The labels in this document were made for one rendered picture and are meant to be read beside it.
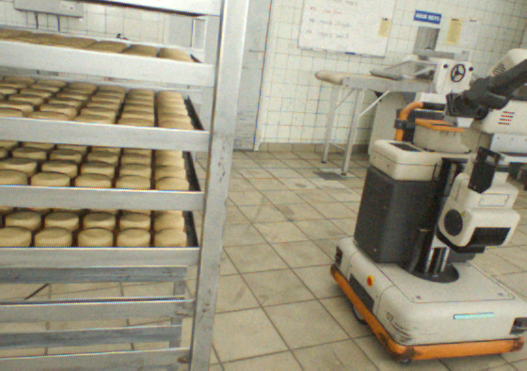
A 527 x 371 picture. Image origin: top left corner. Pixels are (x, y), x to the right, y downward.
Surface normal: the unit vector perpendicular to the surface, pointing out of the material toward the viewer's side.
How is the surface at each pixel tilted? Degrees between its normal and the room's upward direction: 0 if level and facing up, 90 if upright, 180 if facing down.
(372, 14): 90
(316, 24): 90
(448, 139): 92
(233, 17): 90
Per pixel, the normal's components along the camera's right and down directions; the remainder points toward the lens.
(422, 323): 0.25, 0.33
